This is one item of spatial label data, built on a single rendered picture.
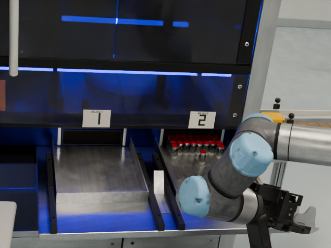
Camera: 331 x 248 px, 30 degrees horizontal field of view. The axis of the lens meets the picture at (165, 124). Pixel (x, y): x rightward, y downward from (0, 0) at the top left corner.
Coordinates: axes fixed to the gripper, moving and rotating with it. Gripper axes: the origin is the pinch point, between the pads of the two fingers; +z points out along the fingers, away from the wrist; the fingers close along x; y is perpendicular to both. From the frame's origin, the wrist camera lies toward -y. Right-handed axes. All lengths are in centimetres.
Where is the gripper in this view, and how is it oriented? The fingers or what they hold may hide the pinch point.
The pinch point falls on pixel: (308, 228)
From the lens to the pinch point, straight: 141.6
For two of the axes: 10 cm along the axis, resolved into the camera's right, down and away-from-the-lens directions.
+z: 7.9, 2.2, 5.7
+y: 2.8, -9.6, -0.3
